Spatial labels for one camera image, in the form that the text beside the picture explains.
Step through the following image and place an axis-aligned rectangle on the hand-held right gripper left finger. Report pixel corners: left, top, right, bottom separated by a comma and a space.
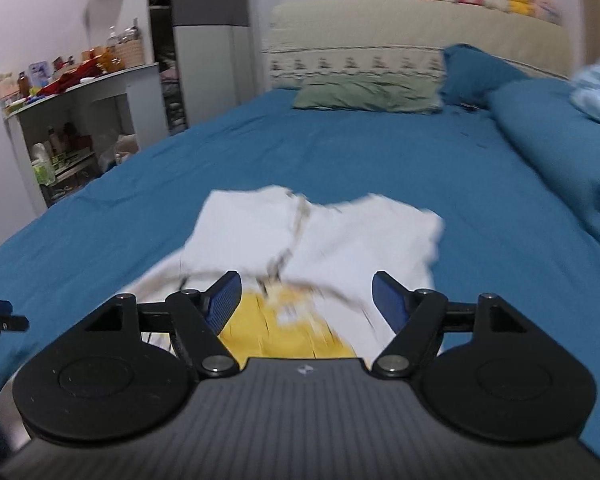
82, 270, 242, 379

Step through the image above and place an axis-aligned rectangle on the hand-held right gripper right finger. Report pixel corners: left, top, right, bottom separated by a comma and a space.
370, 270, 530, 380

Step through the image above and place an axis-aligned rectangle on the white and yellow small shirt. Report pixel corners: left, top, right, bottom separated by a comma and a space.
122, 185, 445, 361

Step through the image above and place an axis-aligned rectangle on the stack of folded clothes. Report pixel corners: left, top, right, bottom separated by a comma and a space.
160, 54, 189, 134

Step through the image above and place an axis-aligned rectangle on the blue bed sheet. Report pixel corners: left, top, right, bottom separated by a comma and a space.
0, 87, 600, 453

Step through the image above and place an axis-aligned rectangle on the white plastic bag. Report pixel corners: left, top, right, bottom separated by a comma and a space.
96, 132, 142, 172

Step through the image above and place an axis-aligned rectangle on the green pillow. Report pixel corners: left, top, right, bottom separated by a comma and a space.
292, 78, 444, 114

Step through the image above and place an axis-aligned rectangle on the blue duvet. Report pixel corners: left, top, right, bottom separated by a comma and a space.
486, 79, 600, 263

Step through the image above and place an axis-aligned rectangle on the blue and white packet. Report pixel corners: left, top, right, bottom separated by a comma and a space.
28, 61, 52, 89

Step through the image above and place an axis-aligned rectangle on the red cloth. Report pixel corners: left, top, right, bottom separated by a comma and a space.
41, 62, 105, 96

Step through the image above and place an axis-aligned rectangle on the white shelf unit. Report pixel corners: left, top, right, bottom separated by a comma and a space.
0, 62, 161, 209

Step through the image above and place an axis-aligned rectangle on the blue pillow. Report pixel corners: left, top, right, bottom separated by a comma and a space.
439, 43, 532, 109

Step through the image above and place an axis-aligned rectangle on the wicker basket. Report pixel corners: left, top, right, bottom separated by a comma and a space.
114, 39, 145, 68

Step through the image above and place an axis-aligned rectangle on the grey and white wardrobe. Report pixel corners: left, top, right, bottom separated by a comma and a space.
146, 0, 257, 137

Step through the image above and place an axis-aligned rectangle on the beige patterned headboard cover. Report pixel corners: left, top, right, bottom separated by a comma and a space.
261, 0, 572, 92

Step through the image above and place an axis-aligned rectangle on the light blue cloth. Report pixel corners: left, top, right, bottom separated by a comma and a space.
569, 52, 600, 134

